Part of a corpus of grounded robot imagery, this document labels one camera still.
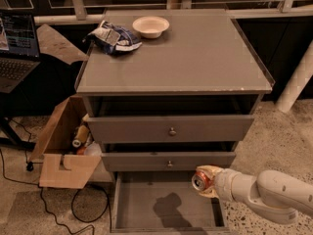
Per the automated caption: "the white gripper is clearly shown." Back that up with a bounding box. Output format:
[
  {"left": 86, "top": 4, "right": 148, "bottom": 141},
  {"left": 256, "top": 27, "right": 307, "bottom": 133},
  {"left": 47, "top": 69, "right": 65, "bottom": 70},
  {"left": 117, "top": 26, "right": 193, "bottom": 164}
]
[{"left": 196, "top": 165, "right": 258, "bottom": 203}]

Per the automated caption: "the red coke can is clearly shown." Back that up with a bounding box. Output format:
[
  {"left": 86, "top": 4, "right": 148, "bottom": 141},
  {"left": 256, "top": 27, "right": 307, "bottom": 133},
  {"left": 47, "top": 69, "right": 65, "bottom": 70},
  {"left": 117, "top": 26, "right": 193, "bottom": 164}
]
[{"left": 192, "top": 170, "right": 213, "bottom": 191}]

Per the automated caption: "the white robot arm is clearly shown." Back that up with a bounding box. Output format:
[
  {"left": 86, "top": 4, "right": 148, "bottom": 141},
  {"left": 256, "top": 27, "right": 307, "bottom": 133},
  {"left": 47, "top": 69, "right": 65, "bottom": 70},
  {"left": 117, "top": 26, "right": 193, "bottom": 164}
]
[{"left": 192, "top": 165, "right": 313, "bottom": 224}]

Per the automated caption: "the grey middle drawer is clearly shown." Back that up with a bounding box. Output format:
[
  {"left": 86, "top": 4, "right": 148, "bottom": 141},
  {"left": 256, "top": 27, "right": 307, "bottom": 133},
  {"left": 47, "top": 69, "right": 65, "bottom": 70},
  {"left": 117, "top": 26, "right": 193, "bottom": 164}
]
[{"left": 102, "top": 152, "right": 236, "bottom": 171}]

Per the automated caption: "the grey open bottom drawer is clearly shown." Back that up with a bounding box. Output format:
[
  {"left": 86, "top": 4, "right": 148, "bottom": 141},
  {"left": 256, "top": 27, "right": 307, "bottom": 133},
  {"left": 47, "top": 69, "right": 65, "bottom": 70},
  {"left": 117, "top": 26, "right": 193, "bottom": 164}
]
[{"left": 112, "top": 171, "right": 231, "bottom": 235}]

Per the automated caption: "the grey drawer cabinet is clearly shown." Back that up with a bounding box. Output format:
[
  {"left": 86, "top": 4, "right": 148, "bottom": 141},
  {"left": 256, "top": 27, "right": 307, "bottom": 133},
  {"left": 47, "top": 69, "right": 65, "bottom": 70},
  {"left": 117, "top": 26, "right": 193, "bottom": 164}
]
[{"left": 73, "top": 9, "right": 276, "bottom": 181}]

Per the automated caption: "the grey top drawer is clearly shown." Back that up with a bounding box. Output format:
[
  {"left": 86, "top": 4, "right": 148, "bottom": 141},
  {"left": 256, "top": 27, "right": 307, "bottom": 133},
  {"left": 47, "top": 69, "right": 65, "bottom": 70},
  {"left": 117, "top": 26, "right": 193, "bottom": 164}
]
[{"left": 87, "top": 115, "right": 253, "bottom": 144}]

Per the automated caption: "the yellow bottle in box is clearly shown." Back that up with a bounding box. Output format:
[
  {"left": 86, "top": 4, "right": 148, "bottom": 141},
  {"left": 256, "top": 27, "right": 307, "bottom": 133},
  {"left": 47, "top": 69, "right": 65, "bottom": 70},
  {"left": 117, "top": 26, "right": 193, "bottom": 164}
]
[{"left": 71, "top": 125, "right": 89, "bottom": 148}]

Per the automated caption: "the brown cardboard box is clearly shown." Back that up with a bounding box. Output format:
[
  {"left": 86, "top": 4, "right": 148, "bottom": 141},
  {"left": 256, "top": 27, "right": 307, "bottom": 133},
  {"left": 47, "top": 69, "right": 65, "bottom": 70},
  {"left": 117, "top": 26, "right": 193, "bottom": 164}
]
[{"left": 29, "top": 95, "right": 101, "bottom": 189}]

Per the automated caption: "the white paper bowl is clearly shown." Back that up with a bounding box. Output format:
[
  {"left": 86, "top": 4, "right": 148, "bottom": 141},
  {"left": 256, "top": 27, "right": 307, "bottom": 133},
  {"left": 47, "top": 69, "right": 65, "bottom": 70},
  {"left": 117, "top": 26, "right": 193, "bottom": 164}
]
[{"left": 132, "top": 17, "right": 169, "bottom": 39}]

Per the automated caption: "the blue white chip bag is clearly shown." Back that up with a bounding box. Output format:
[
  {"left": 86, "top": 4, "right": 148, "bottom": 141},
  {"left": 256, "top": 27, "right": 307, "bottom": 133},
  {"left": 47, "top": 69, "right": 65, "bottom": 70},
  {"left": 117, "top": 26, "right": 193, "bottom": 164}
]
[{"left": 83, "top": 21, "right": 142, "bottom": 55}]

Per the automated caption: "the black laptop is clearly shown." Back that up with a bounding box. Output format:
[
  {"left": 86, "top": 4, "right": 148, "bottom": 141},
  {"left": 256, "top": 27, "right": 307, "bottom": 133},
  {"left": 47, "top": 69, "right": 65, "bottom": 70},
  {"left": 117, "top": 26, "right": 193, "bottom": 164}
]
[{"left": 0, "top": 10, "right": 40, "bottom": 93}]

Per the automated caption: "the white diagonal post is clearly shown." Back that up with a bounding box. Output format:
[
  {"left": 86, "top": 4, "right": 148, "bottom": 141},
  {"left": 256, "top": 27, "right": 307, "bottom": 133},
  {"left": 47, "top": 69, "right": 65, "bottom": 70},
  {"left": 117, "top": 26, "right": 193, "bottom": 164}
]
[{"left": 276, "top": 40, "right": 313, "bottom": 113}]

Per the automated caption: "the black floor cable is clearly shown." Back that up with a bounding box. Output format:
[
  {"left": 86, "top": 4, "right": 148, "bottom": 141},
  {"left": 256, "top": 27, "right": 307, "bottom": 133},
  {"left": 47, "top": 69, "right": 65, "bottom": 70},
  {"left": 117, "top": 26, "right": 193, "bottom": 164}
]
[{"left": 0, "top": 117, "right": 112, "bottom": 235}]

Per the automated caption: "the white window rail frame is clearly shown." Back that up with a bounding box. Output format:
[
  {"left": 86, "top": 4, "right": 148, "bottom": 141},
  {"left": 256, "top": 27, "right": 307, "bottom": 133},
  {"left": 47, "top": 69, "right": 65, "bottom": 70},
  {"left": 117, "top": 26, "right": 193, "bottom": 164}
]
[{"left": 32, "top": 0, "right": 313, "bottom": 25}]

